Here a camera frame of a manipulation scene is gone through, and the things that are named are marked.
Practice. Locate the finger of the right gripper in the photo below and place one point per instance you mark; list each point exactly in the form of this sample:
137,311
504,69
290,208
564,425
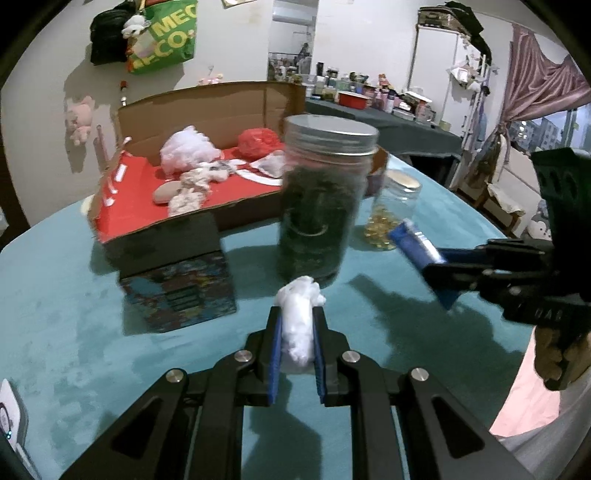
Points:
454,278
500,252

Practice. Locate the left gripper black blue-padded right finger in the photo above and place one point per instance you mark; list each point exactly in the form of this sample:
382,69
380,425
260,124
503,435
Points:
404,425

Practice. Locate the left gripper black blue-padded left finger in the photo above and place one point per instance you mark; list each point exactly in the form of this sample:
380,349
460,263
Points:
189,425

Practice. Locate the grey pouch white cloth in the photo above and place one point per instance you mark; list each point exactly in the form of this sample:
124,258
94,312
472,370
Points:
271,165

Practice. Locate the round tan powder puff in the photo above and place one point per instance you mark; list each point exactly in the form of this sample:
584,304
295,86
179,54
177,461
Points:
165,192

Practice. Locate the cream crochet scrunchie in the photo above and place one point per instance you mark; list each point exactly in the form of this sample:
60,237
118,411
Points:
196,187

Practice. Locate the white fluffy plush toy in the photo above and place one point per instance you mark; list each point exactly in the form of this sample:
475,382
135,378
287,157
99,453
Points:
220,170

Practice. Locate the person's right hand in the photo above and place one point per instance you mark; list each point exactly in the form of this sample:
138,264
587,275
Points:
552,359

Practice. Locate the small jar yellow capsules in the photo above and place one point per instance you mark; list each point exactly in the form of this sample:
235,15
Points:
395,202

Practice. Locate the colourful square tin box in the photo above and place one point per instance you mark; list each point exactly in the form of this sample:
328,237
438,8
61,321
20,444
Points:
179,295

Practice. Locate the dark glass jar silver lid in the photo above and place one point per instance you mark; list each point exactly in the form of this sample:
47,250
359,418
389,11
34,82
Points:
328,160

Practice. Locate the dark cloth covered table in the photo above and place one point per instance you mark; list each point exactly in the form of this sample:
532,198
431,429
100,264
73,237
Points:
429,149

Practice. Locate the pink curtain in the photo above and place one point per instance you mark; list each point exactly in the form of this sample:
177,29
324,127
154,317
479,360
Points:
537,86

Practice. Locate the white portable wifi device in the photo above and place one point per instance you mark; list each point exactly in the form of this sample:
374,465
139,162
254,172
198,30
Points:
14,420

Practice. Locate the white wardrobe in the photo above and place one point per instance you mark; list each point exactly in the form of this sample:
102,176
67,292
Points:
448,70

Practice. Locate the red mesh bath pouf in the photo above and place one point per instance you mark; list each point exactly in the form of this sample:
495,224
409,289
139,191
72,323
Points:
256,143

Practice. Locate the suitcase on wardrobe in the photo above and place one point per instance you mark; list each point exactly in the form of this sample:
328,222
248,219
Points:
439,17

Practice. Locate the red-lined cardboard box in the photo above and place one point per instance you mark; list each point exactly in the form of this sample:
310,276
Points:
137,235

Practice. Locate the white mesh bath pouf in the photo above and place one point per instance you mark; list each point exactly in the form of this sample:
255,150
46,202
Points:
185,150

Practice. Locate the pink fox plush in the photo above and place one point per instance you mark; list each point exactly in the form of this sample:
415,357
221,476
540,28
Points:
211,80

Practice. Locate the pink pig plush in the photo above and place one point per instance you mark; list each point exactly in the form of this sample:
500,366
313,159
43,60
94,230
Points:
79,118

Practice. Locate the green tote bag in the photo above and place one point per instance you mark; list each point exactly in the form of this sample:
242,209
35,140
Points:
168,41

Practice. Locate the white panda plush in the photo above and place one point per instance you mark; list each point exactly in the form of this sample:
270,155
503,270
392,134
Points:
134,26

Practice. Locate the wall mirror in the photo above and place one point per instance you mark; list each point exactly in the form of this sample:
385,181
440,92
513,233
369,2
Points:
292,36

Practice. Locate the mop handle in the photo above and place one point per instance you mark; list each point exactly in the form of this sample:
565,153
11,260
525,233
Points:
123,94

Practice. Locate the black backpack on wall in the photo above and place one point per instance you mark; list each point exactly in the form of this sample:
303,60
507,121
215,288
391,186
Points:
107,42

